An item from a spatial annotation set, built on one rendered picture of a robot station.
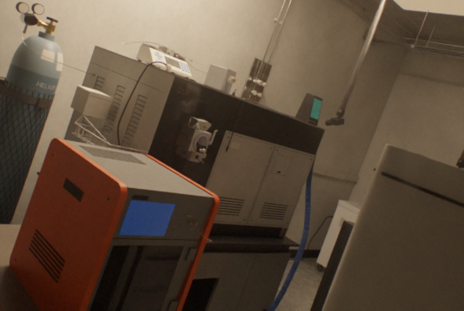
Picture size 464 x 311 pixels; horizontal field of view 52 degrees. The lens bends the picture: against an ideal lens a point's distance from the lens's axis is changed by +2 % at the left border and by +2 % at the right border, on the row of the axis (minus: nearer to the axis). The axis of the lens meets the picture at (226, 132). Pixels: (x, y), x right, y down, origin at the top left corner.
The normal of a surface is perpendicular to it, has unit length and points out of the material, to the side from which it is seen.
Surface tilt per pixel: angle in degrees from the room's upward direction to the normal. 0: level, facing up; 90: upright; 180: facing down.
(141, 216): 90
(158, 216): 90
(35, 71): 88
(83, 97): 90
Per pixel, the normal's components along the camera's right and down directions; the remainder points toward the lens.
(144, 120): -0.67, -0.18
